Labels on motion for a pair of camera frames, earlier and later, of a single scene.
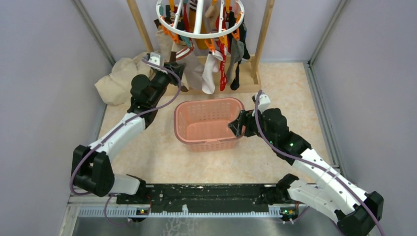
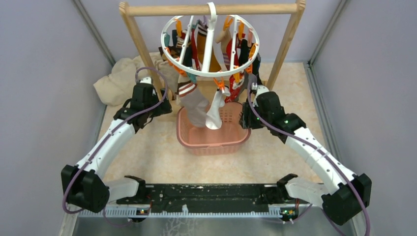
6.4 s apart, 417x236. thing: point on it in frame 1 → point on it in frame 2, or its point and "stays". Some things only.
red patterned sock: x=224 y=81 → x=234 y=88
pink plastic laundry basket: x=202 y=125 stays
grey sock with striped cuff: x=194 y=70 → x=195 y=104
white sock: x=208 y=80 → x=214 y=119
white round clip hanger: x=198 y=23 → x=212 y=11
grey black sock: x=239 y=52 → x=255 y=70
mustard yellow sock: x=200 y=44 → x=201 y=30
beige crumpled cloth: x=115 y=88 stays
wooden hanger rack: x=250 y=65 → x=296 y=9
